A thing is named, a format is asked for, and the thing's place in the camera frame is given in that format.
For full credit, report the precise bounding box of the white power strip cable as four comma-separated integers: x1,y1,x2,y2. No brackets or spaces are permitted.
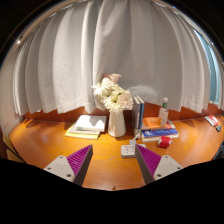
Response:
132,131,143,146

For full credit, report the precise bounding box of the white curtain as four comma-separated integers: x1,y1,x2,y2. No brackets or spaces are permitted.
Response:
11,0,224,116

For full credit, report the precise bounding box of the blue flat book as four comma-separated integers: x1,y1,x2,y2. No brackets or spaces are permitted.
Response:
141,128,180,138

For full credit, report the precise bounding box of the orange book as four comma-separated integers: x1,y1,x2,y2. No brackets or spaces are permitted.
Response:
141,116,176,131

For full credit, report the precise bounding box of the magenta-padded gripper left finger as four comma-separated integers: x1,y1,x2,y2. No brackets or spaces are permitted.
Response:
43,144,94,187

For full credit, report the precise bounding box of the dark chair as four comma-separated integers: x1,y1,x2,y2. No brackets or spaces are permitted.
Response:
213,139,224,161

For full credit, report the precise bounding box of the red and white packet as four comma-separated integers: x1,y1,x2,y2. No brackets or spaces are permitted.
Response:
204,114,220,128

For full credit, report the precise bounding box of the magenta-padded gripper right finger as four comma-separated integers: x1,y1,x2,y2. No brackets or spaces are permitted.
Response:
134,144,184,185

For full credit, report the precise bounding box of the white book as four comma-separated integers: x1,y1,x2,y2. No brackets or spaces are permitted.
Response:
74,114,108,133

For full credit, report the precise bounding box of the window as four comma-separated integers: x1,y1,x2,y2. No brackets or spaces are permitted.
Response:
194,29,223,104

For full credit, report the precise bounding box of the clear bottle with green cap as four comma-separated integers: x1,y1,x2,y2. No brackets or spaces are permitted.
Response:
157,97,170,127

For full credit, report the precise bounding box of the blue upright book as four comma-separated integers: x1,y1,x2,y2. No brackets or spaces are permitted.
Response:
137,95,146,132

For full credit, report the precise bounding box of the white and pink flower bouquet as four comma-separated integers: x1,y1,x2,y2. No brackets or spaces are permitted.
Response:
91,72,134,115

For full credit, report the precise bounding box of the white ceramic vase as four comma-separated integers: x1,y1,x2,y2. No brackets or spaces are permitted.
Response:
107,109,127,138

